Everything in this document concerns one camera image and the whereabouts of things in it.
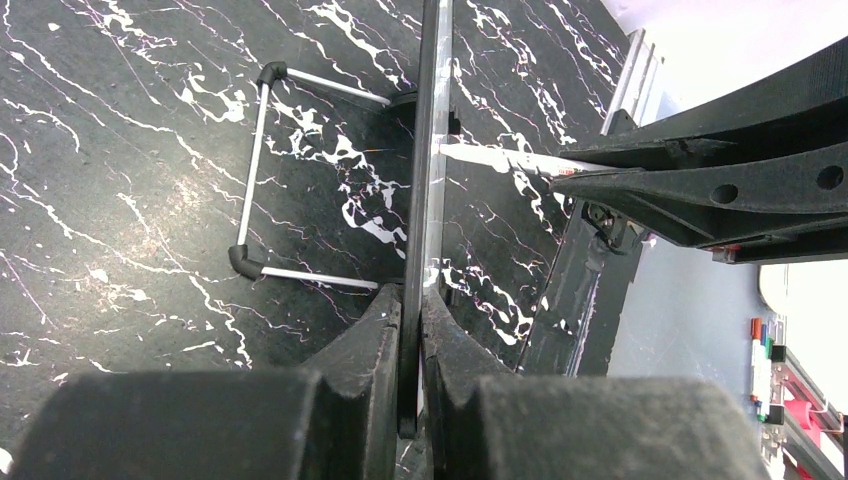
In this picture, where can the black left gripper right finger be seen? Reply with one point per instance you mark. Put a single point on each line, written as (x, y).
(487, 422)

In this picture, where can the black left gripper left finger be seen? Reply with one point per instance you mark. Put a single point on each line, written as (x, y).
(332, 417)

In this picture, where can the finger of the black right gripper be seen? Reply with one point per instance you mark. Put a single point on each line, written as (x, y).
(797, 110)
(797, 201)

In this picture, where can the red capped whiteboard marker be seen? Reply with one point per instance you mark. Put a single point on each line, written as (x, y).
(503, 160)

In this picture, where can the black framed whiteboard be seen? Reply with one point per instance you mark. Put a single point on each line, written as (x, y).
(426, 214)

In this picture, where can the markers in background holder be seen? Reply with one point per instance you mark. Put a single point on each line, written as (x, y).
(761, 367)

